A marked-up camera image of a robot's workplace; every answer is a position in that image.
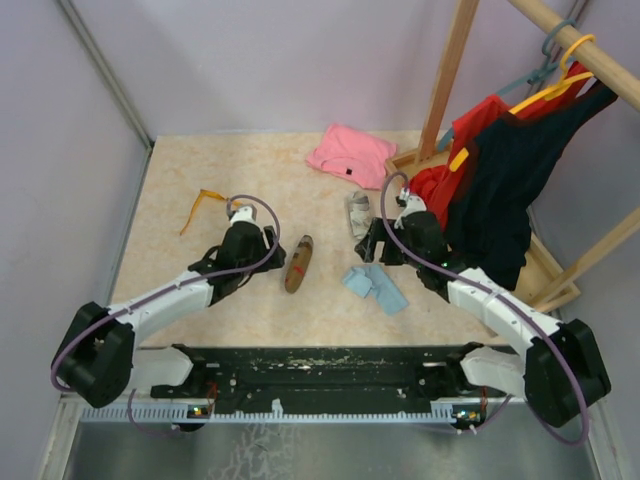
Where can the light blue cloth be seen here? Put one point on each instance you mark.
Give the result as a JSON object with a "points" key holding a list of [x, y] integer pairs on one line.
{"points": [[371, 280]]}

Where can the red shirt hanging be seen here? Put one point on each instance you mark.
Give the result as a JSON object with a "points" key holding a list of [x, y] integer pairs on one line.
{"points": [[437, 185]]}

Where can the teal hanger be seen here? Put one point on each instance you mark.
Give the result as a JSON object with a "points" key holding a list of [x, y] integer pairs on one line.
{"points": [[536, 76]]}

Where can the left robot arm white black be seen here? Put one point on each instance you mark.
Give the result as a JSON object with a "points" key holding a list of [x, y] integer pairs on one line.
{"points": [[100, 357]]}

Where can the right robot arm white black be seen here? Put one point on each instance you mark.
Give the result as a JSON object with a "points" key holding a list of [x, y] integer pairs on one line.
{"points": [[555, 366]]}

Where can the folded pink shirt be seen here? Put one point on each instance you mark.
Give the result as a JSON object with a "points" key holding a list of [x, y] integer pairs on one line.
{"points": [[353, 155]]}

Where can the map print glasses case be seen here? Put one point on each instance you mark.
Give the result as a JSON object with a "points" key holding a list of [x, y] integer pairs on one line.
{"points": [[359, 213]]}

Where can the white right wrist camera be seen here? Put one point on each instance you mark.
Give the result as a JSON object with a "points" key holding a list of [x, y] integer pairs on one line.
{"points": [[411, 203]]}

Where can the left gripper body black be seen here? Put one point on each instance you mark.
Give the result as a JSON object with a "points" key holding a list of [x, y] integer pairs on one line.
{"points": [[262, 251]]}

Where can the wooden clothes rack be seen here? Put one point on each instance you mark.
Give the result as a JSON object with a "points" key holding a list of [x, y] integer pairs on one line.
{"points": [[545, 285]]}

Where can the brown striped glasses case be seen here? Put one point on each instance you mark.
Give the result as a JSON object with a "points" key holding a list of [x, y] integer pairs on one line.
{"points": [[299, 264]]}

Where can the dark navy shirt hanging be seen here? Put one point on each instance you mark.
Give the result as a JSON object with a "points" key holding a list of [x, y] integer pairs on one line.
{"points": [[509, 164]]}

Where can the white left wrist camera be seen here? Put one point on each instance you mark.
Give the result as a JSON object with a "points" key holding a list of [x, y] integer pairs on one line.
{"points": [[244, 213]]}

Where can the yellow hanger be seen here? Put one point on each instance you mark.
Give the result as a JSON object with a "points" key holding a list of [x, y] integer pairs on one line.
{"points": [[560, 85]]}

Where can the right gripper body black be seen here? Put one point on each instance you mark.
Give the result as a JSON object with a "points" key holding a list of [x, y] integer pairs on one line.
{"points": [[390, 254]]}

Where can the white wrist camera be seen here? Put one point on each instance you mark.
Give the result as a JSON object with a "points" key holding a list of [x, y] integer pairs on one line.
{"points": [[411, 203], [244, 213]]}

